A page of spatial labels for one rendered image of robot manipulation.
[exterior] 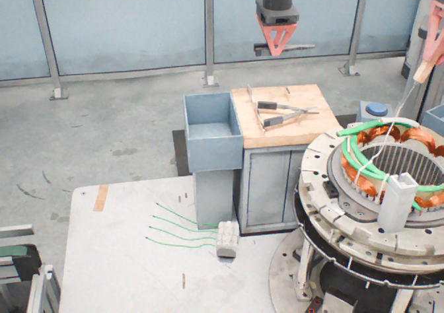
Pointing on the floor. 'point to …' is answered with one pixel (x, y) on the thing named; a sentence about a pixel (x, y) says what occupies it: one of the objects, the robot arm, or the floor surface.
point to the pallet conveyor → (29, 271)
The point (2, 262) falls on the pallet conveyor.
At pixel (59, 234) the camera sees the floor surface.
